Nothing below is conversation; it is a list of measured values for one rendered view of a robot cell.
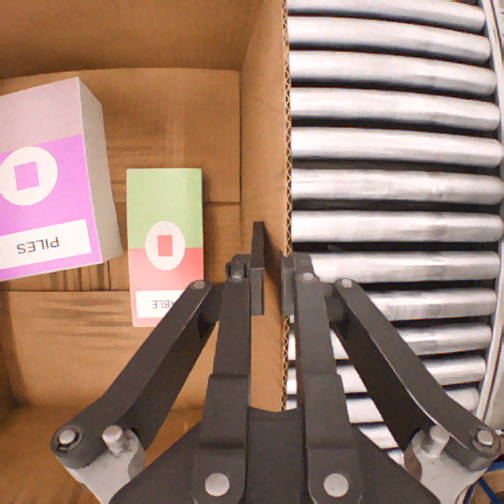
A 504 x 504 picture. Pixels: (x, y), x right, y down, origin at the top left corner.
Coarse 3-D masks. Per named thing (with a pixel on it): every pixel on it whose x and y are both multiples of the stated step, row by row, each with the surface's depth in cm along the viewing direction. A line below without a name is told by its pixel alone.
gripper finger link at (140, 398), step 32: (192, 288) 14; (160, 320) 12; (192, 320) 12; (160, 352) 10; (192, 352) 13; (128, 384) 9; (160, 384) 10; (96, 416) 8; (128, 416) 8; (160, 416) 10; (64, 448) 7; (96, 448) 7
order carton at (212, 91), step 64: (0, 0) 15; (64, 0) 16; (128, 0) 18; (192, 0) 18; (256, 0) 19; (0, 64) 23; (64, 64) 25; (128, 64) 27; (192, 64) 28; (256, 64) 22; (128, 128) 29; (192, 128) 30; (256, 128) 23; (256, 192) 24; (128, 256) 31; (0, 320) 28; (64, 320) 29; (128, 320) 31; (256, 320) 24; (0, 384) 27; (64, 384) 30; (192, 384) 33; (256, 384) 25; (0, 448) 22
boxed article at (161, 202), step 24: (168, 168) 29; (192, 168) 29; (144, 192) 28; (168, 192) 29; (192, 192) 29; (144, 216) 29; (168, 216) 29; (192, 216) 30; (144, 240) 29; (168, 240) 29; (192, 240) 30; (144, 264) 29; (168, 264) 30; (192, 264) 30; (144, 288) 29; (168, 288) 30; (144, 312) 30
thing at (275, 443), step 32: (256, 416) 8; (288, 416) 8; (192, 448) 7; (256, 448) 7; (288, 448) 7; (160, 480) 6; (256, 480) 6; (288, 480) 6; (384, 480) 6; (416, 480) 6
